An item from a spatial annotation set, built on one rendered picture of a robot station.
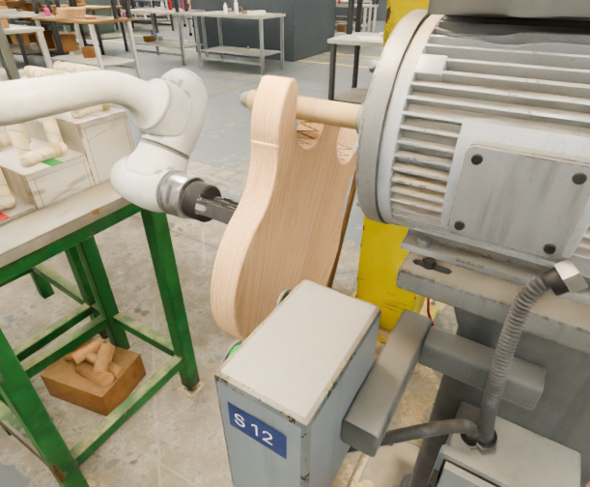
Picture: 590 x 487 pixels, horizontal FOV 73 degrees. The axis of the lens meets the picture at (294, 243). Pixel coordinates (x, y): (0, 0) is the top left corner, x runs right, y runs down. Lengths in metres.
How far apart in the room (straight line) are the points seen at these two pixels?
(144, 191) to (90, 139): 0.40
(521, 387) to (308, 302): 0.25
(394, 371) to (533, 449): 0.21
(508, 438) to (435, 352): 0.15
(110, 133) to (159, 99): 0.43
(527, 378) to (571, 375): 0.05
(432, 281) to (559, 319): 0.13
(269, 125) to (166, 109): 0.34
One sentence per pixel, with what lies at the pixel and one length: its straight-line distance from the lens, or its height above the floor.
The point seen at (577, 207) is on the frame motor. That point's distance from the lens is 0.40.
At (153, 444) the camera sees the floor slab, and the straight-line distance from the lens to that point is 1.70.
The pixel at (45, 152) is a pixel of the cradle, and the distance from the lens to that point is 1.18.
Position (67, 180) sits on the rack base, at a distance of 1.19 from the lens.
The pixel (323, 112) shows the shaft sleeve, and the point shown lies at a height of 1.25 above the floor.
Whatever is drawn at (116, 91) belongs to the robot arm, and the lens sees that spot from 0.80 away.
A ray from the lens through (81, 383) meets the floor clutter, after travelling 1.79.
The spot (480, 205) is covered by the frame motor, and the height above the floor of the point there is 1.23.
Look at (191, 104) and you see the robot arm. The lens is 0.86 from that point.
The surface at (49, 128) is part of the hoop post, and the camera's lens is 1.20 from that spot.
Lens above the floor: 1.41
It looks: 33 degrees down
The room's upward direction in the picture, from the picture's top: straight up
